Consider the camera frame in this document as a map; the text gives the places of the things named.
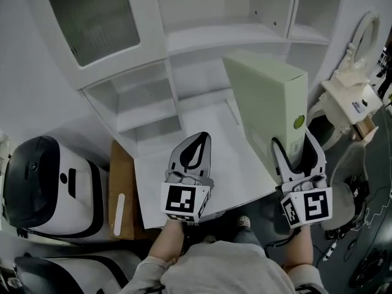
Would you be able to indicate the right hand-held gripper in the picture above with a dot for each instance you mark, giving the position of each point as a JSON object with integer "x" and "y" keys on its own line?
{"x": 315, "y": 205}

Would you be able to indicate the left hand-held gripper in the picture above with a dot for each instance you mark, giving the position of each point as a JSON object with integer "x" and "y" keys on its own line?
{"x": 180, "y": 199}

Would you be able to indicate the white desk with hutch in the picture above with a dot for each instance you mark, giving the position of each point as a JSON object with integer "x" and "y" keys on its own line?
{"x": 147, "y": 109}

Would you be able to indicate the pale green box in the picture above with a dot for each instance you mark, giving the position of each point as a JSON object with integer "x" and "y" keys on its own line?
{"x": 260, "y": 103}

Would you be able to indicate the person's left forearm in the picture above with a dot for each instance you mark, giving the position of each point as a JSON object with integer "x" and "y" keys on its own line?
{"x": 167, "y": 240}

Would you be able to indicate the person's right forearm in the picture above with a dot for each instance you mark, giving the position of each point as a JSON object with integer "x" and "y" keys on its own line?
{"x": 298, "y": 250}

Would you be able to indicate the white table top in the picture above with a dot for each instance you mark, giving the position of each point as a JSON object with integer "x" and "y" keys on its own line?
{"x": 232, "y": 164}

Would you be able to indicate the grey chair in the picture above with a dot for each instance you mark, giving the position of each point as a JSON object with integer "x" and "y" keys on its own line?
{"x": 346, "y": 191}

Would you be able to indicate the brown cardboard box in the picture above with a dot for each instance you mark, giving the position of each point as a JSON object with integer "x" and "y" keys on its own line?
{"x": 122, "y": 170}

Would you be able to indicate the white vanity table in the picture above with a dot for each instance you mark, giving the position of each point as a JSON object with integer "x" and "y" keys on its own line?
{"x": 340, "y": 103}

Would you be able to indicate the wooden vanity drawer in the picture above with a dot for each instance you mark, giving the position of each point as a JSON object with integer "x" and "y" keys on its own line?
{"x": 367, "y": 129}

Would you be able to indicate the small blue item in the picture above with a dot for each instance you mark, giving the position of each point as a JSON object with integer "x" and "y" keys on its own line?
{"x": 356, "y": 107}

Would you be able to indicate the person's right shoe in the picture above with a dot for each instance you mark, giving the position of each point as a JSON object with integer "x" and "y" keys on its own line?
{"x": 243, "y": 221}

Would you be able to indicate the person's shoe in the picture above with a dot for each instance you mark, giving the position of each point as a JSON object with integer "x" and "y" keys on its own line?
{"x": 243, "y": 221}
{"x": 209, "y": 239}

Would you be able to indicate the person's left shoe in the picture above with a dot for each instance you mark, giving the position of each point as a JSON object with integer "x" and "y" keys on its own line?
{"x": 209, "y": 239}

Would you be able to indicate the person's right leg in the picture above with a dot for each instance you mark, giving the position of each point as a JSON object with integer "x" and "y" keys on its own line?
{"x": 248, "y": 236}

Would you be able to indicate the white power strip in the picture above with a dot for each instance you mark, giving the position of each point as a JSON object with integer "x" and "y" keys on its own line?
{"x": 330, "y": 250}

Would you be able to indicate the person's grey shirt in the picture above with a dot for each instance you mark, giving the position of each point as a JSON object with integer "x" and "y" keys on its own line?
{"x": 220, "y": 271}

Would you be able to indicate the white and black robot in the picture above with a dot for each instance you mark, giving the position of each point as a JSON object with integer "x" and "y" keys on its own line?
{"x": 79, "y": 201}
{"x": 92, "y": 274}

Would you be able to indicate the black round bag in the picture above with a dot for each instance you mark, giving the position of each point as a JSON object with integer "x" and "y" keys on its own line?
{"x": 369, "y": 268}

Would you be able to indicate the oval vanity mirror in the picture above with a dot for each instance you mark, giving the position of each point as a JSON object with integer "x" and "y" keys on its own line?
{"x": 366, "y": 38}

